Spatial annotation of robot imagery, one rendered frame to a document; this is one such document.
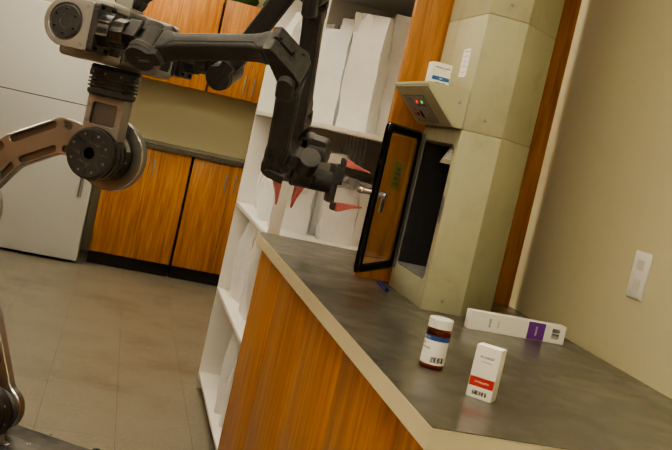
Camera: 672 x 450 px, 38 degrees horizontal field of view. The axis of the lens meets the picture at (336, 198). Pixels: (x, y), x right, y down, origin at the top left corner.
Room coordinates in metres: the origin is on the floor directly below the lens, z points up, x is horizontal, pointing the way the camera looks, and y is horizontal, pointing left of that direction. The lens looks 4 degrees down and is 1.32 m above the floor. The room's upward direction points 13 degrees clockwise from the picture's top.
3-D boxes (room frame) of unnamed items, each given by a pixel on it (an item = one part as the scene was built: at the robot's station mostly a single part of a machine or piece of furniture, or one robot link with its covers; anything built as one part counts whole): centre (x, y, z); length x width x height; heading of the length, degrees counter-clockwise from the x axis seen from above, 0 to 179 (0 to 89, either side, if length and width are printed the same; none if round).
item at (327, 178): (2.58, 0.04, 1.20); 0.07 x 0.07 x 0.10; 13
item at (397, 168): (2.64, -0.14, 1.19); 0.30 x 0.01 x 0.40; 159
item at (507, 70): (2.67, -0.36, 1.33); 0.32 x 0.25 x 0.77; 13
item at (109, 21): (2.39, 0.62, 1.45); 0.09 x 0.08 x 0.12; 165
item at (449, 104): (2.63, -0.18, 1.46); 0.32 x 0.12 x 0.10; 13
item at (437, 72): (2.59, -0.19, 1.54); 0.05 x 0.05 x 0.06; 14
